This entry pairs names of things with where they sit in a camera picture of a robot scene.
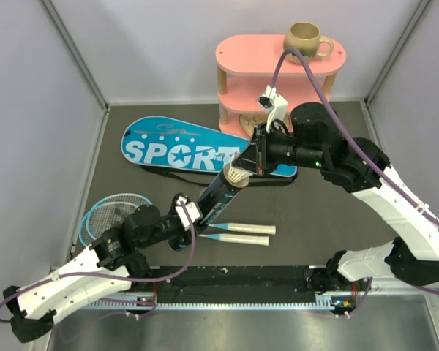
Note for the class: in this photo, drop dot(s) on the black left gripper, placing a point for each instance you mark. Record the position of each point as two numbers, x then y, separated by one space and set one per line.
186 236

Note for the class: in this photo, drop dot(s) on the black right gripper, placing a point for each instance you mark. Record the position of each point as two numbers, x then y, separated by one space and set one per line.
254 158

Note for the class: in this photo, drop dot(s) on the white feather shuttlecock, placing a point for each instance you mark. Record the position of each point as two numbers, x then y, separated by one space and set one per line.
236 177

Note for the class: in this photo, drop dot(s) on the black shuttlecock tube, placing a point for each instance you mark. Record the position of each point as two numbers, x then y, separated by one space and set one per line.
213 200

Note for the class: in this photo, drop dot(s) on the blue sport racket bag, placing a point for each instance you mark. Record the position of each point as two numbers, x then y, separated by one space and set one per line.
158 141

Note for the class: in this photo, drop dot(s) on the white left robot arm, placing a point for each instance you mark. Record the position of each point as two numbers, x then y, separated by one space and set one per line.
112 263

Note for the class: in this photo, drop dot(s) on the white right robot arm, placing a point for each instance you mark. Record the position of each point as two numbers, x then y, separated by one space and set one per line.
364 171

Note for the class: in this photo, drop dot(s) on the blue badminton racket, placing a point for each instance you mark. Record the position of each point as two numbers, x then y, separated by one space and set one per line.
248 229
262 239

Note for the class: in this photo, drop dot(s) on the round painted beige coaster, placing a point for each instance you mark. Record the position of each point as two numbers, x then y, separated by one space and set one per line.
248 122

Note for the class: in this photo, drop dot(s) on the beige ceramic mug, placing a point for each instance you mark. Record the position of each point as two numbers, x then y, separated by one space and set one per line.
308 40

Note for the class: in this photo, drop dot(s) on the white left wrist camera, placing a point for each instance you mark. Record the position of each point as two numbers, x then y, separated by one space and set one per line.
187 210

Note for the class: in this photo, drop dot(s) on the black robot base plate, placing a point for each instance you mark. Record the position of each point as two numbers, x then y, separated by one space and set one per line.
244 284

